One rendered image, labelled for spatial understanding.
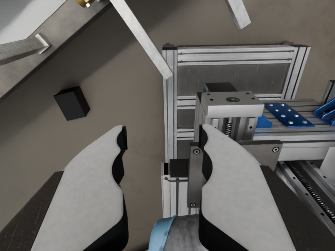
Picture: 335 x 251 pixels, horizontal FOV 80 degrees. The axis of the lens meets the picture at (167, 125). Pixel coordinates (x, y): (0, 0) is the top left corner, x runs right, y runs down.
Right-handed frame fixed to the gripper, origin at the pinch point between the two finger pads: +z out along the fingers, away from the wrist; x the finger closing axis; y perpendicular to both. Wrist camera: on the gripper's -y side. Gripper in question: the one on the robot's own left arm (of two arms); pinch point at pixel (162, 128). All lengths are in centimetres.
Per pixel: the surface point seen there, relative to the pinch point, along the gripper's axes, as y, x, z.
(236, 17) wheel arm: -4, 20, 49
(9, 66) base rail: 10, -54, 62
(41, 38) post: 1, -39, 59
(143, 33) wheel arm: -0.7, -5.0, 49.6
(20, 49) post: 2, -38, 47
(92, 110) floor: 61, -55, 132
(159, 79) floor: 37, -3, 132
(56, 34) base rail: 0, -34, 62
